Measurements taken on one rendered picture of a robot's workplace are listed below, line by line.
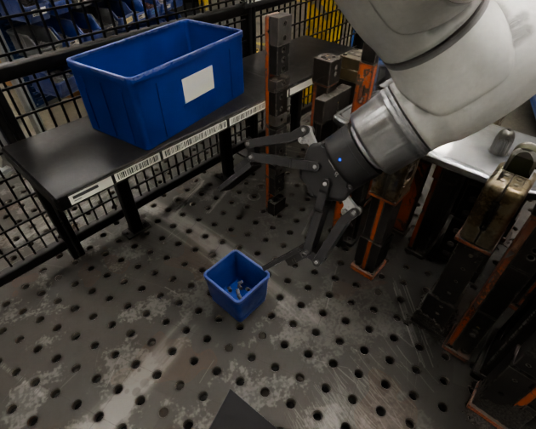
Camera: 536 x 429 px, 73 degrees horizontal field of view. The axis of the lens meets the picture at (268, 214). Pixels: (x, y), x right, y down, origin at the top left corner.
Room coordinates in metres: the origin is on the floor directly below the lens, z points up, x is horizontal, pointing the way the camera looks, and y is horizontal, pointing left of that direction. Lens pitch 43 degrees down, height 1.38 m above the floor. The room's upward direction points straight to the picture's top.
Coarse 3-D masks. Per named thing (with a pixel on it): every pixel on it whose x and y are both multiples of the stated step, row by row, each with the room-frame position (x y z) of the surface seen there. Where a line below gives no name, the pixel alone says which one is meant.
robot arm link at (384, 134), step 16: (384, 96) 0.37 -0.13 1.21; (352, 112) 0.39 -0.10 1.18; (368, 112) 0.37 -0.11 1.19; (384, 112) 0.36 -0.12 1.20; (400, 112) 0.35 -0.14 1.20; (352, 128) 0.38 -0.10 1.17; (368, 128) 0.35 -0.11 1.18; (384, 128) 0.35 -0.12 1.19; (400, 128) 0.34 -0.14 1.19; (368, 144) 0.34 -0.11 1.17; (384, 144) 0.34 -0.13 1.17; (400, 144) 0.34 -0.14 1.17; (416, 144) 0.33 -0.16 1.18; (368, 160) 0.35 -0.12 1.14; (384, 160) 0.34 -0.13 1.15; (400, 160) 0.34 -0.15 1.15
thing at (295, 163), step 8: (248, 160) 0.43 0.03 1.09; (256, 160) 0.42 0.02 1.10; (264, 160) 0.42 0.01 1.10; (272, 160) 0.41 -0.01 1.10; (280, 160) 0.41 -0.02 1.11; (288, 160) 0.40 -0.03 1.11; (296, 160) 0.39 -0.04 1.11; (304, 160) 0.39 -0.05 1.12; (296, 168) 0.39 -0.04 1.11; (304, 168) 0.38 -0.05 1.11; (312, 168) 0.38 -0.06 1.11; (320, 168) 0.38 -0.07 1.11
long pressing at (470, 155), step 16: (496, 128) 0.69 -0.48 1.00; (448, 144) 0.62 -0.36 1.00; (464, 144) 0.62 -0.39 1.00; (480, 144) 0.62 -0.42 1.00; (512, 144) 0.62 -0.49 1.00; (432, 160) 0.57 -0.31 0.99; (448, 160) 0.56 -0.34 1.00; (464, 160) 0.56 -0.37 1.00; (480, 160) 0.56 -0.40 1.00; (496, 160) 0.56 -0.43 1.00; (480, 176) 0.51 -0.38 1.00; (528, 192) 0.47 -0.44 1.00
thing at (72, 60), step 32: (160, 32) 0.82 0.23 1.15; (192, 32) 0.87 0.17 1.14; (224, 32) 0.82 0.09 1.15; (96, 64) 0.68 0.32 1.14; (128, 64) 0.73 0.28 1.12; (160, 64) 0.80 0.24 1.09; (192, 64) 0.67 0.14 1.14; (224, 64) 0.74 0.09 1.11; (96, 96) 0.60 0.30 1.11; (128, 96) 0.55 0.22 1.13; (160, 96) 0.59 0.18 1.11; (192, 96) 0.65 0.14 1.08; (224, 96) 0.73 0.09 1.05; (96, 128) 0.62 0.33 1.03; (128, 128) 0.57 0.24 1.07; (160, 128) 0.58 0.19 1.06
